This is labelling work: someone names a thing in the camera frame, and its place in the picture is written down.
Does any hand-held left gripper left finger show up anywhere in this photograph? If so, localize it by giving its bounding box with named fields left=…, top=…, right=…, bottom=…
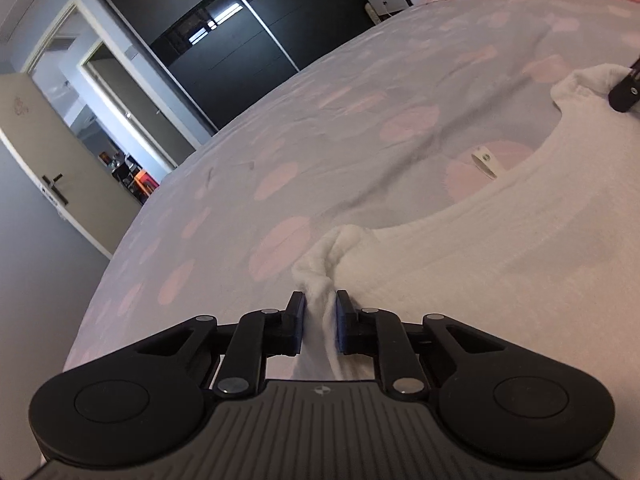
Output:
left=125, top=291, right=307, bottom=402

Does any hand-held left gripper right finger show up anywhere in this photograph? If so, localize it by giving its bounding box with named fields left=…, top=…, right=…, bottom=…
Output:
left=336, top=289, right=516, bottom=402

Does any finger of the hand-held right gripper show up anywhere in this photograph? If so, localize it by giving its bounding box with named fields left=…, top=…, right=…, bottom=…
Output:
left=607, top=57, right=640, bottom=114

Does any white crinkle long-sleeve top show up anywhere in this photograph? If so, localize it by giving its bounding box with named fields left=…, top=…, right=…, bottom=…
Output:
left=291, top=62, right=640, bottom=386

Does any grey pink-dotted bedsheet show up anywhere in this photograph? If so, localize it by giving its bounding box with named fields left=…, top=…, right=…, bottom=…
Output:
left=60, top=0, right=640, bottom=386

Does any black sliding-door wardrobe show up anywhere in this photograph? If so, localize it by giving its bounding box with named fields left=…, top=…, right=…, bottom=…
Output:
left=87, top=0, right=381, bottom=133

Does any cream room door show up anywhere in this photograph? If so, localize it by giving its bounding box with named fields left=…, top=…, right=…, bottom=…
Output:
left=0, top=72, right=178, bottom=261

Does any grey hallway door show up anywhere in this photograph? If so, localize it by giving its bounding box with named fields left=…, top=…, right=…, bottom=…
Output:
left=82, top=42, right=197, bottom=168

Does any black door handle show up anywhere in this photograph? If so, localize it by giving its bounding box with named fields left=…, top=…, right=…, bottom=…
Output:
left=41, top=174, right=70, bottom=206

